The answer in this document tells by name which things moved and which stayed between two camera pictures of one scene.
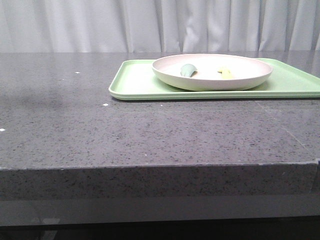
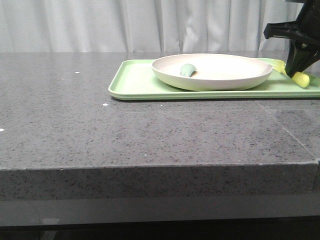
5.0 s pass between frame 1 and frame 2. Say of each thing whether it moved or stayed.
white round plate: stayed
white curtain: stayed
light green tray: stayed
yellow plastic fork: moved
